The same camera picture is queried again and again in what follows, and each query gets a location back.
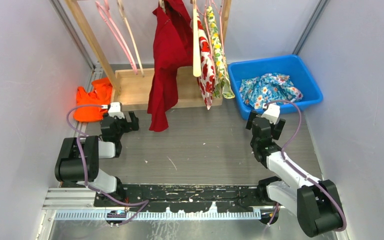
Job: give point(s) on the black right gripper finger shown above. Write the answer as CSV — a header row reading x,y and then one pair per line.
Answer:
x,y
277,128
252,115

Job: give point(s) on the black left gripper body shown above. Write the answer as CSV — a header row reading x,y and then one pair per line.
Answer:
x,y
123,126

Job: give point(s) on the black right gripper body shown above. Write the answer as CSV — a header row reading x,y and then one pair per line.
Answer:
x,y
253,143

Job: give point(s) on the lemon print skirt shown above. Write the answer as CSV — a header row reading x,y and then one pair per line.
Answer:
x,y
222,86

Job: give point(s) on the red poppy print cloth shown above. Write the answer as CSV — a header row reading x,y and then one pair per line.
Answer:
x,y
207,79

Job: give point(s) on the dark red cloth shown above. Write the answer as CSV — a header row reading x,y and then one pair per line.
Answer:
x,y
172,49

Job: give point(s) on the thin pink wire hanger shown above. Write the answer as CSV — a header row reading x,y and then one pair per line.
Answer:
x,y
220,8

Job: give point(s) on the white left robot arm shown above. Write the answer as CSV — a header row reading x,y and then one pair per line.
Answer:
x,y
78,159

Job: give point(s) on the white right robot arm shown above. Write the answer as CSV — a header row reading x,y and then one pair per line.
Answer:
x,y
315,203

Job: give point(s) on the wooden hanger rack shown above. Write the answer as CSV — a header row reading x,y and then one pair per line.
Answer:
x,y
130,89

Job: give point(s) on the cream wooden hanger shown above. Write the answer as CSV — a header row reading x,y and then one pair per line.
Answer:
x,y
196,62

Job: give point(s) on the beige wooden hanger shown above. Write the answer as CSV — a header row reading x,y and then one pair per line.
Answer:
x,y
123,15

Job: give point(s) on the thick pink hanger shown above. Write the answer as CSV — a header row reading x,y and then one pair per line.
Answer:
x,y
104,12

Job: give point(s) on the blue floral cloth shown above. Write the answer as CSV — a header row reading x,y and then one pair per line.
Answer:
x,y
256,92

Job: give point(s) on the orange cloth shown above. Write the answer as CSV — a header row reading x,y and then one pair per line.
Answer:
x,y
100,95

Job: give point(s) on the blue plastic bin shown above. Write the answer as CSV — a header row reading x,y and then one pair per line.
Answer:
x,y
291,65

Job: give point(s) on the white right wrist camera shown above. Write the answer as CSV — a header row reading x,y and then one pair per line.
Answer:
x,y
271,113

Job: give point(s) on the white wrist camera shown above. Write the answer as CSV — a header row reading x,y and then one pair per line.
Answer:
x,y
114,110
271,113

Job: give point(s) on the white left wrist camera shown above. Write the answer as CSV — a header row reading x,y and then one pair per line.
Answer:
x,y
114,110

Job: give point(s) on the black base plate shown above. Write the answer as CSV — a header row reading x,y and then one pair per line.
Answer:
x,y
189,198

